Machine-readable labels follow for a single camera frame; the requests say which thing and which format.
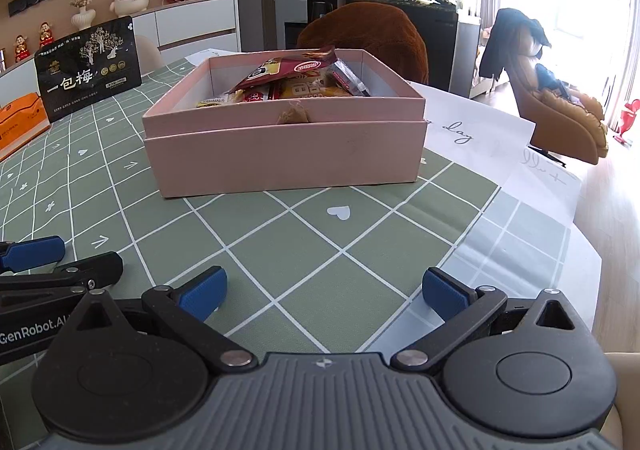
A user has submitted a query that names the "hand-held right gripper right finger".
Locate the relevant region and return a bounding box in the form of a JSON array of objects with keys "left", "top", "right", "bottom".
[{"left": 391, "top": 267, "right": 593, "bottom": 371}]

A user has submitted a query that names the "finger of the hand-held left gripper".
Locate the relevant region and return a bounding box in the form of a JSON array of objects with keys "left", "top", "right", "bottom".
[
  {"left": 0, "top": 236, "right": 66, "bottom": 273},
  {"left": 0, "top": 252, "right": 124, "bottom": 309}
]

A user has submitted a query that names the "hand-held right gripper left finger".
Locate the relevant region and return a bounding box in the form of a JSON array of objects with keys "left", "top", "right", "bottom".
[{"left": 67, "top": 266, "right": 253, "bottom": 370}]

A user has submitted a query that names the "pink cardboard box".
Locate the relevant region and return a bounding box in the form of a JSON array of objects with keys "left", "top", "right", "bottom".
[{"left": 142, "top": 48, "right": 429, "bottom": 199}]

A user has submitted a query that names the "white red rice cracker packet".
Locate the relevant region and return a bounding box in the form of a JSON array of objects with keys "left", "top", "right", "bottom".
[{"left": 227, "top": 88, "right": 278, "bottom": 104}]

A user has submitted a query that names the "yellow panda snack packet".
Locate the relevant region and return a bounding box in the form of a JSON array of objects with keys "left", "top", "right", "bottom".
[{"left": 276, "top": 76, "right": 352, "bottom": 101}]

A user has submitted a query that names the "large red snack bag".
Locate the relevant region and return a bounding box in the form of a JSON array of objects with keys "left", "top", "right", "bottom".
[{"left": 234, "top": 46, "right": 337, "bottom": 91}]

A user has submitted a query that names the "green checked tablecloth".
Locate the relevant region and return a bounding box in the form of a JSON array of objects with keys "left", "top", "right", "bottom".
[{"left": 0, "top": 52, "right": 571, "bottom": 450}]

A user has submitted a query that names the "orange tissue box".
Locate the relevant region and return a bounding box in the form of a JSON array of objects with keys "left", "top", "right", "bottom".
[{"left": 0, "top": 92, "right": 52, "bottom": 162}]

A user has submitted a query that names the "black standing snack bag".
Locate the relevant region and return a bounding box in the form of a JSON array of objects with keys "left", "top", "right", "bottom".
[{"left": 34, "top": 16, "right": 143, "bottom": 125}]

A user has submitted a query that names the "beige chair back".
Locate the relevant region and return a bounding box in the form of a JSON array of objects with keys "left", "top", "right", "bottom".
[{"left": 132, "top": 36, "right": 166, "bottom": 74}]

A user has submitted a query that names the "white vase with flowers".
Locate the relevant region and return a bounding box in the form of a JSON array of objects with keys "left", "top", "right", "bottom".
[{"left": 69, "top": 0, "right": 97, "bottom": 31}]

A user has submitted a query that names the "red toy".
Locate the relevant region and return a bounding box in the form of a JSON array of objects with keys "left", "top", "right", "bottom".
[{"left": 619, "top": 100, "right": 640, "bottom": 144}]

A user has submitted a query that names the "black coat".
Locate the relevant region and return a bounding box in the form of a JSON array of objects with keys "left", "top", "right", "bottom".
[{"left": 478, "top": 8, "right": 554, "bottom": 80}]

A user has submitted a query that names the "brown chair back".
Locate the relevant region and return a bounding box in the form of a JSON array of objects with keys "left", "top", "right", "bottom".
[{"left": 296, "top": 1, "right": 430, "bottom": 86}]

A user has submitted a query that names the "black fish tank cabinet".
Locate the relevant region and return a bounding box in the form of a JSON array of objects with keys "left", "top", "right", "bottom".
[{"left": 344, "top": 0, "right": 483, "bottom": 98}]

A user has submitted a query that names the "black water dispenser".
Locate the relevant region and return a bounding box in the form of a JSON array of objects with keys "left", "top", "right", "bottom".
[{"left": 285, "top": 0, "right": 339, "bottom": 51}]

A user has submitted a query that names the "white wooden wall cabinet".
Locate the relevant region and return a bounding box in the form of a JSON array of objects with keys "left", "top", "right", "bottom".
[{"left": 0, "top": 0, "right": 239, "bottom": 80}]

